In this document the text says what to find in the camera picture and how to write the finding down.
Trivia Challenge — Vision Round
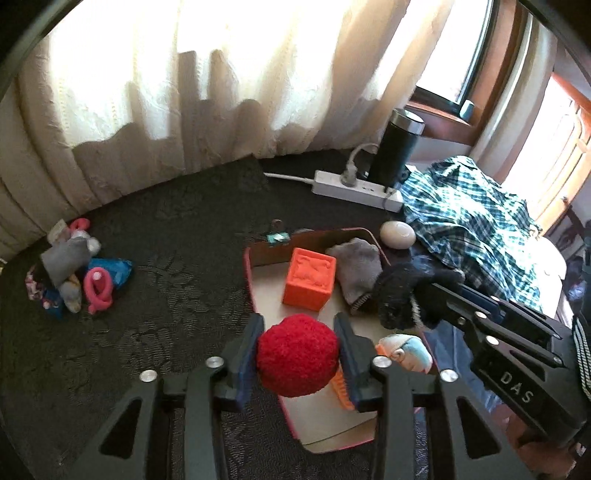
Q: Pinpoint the pink ring toy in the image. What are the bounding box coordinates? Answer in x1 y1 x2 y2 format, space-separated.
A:
84 268 114 315

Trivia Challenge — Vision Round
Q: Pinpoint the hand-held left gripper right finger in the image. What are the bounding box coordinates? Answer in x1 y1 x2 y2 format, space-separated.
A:
333 312 522 480

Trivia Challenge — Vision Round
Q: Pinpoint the green plaid shirt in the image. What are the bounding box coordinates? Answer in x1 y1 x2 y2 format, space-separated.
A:
399 156 543 315

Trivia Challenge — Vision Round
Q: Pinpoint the red pom-pom ball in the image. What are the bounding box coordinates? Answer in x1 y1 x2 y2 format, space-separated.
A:
256 314 341 398

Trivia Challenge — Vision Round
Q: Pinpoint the black tumbler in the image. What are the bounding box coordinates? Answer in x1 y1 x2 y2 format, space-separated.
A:
368 108 426 190

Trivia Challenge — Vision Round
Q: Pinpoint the cream lace curtain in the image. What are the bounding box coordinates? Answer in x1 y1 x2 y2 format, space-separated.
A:
0 0 462 259

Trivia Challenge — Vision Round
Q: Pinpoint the grey sock with black lining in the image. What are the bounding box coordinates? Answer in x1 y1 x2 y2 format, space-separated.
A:
325 237 384 315

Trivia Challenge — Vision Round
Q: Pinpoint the black sock with white trim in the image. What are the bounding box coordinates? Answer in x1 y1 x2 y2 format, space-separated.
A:
372 263 465 330

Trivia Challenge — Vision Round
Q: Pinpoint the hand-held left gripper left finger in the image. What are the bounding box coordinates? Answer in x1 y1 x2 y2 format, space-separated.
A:
81 313 266 480

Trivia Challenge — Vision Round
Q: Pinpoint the blue packet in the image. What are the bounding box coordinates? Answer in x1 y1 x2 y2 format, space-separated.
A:
88 257 134 291

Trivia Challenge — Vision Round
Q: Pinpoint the teal binder clip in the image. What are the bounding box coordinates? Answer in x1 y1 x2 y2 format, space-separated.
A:
265 219 291 245

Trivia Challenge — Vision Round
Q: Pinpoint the white power strip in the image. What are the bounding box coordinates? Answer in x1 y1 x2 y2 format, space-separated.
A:
263 170 404 213

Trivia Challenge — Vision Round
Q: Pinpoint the grey elephant toy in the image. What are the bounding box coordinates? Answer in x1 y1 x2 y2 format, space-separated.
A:
59 276 86 313

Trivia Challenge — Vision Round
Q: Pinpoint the grey plug with cable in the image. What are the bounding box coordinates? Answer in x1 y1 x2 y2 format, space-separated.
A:
341 143 382 188

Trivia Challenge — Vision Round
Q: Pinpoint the orange square tile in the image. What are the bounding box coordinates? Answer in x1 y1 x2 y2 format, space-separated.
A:
330 362 358 411

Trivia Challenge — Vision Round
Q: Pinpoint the white egg-shaped object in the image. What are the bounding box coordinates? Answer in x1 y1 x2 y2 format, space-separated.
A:
379 220 416 250

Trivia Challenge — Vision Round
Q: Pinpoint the orange cube block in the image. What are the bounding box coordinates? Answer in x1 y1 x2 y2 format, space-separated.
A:
283 248 336 311

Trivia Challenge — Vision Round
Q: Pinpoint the red cardboard box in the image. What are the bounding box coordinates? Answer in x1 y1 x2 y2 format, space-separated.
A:
243 226 439 455

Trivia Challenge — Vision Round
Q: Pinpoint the wooden window frame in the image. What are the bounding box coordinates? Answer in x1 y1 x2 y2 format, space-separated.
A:
406 0 591 232

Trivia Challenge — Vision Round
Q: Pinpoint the pastel plush toy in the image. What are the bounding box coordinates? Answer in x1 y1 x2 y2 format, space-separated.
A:
375 333 434 374

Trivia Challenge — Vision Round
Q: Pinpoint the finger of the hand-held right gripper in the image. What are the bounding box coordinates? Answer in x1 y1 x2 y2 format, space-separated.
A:
459 282 573 342
413 282 566 370

